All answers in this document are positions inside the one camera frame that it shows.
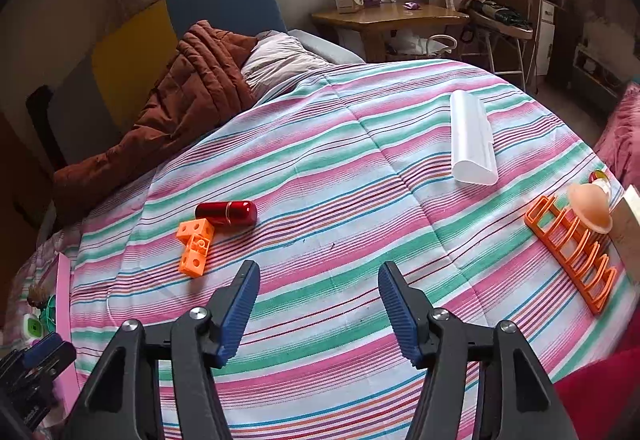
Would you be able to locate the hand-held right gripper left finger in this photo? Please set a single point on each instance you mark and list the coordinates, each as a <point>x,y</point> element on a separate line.
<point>240,315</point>

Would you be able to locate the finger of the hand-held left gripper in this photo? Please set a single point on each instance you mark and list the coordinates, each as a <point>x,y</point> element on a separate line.
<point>47,347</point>

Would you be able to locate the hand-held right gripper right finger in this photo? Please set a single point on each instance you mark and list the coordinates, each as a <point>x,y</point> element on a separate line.
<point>400,315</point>

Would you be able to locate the orange linked cubes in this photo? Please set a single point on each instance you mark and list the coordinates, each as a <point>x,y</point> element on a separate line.
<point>195,245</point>

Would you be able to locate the red glossy capsule case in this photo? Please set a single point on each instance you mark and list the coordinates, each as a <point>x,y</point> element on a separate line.
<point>225,213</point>

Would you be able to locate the green white small device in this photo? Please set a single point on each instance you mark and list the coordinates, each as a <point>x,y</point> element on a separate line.
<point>33,326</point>

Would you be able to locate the small brown figure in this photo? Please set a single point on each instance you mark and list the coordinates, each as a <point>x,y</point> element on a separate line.
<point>37,295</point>

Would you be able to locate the striped pink green bedspread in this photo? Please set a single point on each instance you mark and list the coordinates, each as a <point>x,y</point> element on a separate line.
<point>350,160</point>

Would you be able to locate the orange plastic rack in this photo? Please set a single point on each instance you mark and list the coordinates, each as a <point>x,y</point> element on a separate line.
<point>570,250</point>

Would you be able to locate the white plastic oblong case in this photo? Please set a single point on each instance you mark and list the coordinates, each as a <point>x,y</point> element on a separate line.
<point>472,140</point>

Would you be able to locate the peach silicone cup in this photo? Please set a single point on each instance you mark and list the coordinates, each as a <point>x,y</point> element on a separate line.
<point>590,210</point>

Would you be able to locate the person's red clothing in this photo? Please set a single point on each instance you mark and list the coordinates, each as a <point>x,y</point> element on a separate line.
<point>600,400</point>

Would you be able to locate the brown quilted blanket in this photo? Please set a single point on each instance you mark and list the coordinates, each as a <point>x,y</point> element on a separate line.
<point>190,95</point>

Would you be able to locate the white green red toy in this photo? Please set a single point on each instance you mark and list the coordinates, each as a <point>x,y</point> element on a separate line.
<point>599,180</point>

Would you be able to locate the brown cardboard box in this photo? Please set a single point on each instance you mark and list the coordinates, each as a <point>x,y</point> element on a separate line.
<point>627,230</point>

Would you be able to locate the grey pillow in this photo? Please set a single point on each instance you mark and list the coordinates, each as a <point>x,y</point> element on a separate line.
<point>280,63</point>

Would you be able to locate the white plastic bag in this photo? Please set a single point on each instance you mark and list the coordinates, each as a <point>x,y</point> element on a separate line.
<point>420,45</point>

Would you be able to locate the pink fluffy blanket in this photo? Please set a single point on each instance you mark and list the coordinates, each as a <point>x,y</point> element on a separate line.
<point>620,135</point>

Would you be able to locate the folding chair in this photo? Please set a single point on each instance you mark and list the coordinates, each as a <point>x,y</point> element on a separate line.
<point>510,45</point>

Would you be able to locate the wooden desk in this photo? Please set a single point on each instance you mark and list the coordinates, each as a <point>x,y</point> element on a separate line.
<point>390,18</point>

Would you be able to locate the small purple wrapper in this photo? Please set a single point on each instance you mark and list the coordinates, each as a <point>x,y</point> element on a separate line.
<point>412,5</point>

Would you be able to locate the white narrow cabinet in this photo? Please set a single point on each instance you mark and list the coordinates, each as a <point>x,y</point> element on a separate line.
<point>545,35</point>

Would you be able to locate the dark bag on chair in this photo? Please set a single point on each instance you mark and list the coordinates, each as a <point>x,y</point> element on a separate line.
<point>500,14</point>

